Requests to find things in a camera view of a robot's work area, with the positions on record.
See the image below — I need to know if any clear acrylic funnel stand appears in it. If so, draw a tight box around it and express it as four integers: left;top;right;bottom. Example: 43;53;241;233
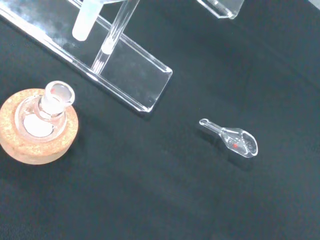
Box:
0;0;245;116

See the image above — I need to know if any small glass weighing funnel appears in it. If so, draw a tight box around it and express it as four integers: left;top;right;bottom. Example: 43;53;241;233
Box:
198;118;260;158

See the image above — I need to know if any black bench cloth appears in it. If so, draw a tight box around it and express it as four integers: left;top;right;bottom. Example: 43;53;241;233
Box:
0;0;320;240

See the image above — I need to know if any small glass round-bottom flask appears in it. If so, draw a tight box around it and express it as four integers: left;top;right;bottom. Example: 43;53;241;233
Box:
14;80;76;138

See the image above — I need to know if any cork ring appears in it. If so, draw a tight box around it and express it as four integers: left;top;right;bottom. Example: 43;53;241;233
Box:
0;87;80;159

